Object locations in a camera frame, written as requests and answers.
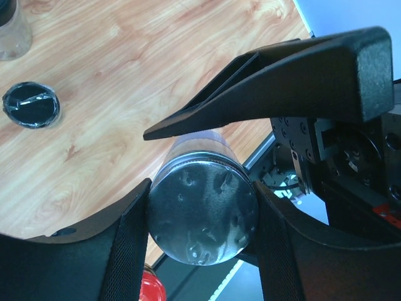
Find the red-lid sauce jar front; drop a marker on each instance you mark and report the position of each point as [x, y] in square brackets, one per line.
[152, 288]

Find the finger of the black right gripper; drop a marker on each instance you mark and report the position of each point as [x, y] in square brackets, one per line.
[344, 77]

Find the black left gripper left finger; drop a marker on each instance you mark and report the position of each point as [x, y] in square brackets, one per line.
[99, 258]

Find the black-lid glass condiment jar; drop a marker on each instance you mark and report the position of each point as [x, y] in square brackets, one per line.
[16, 34]

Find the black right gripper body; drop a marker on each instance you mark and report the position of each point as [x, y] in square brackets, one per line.
[354, 169]

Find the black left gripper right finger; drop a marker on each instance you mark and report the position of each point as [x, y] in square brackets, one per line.
[301, 258]

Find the silver-top pepper grinder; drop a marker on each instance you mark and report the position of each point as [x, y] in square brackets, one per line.
[32, 105]

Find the silver-lid salt shaker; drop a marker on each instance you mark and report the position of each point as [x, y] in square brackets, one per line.
[202, 208]

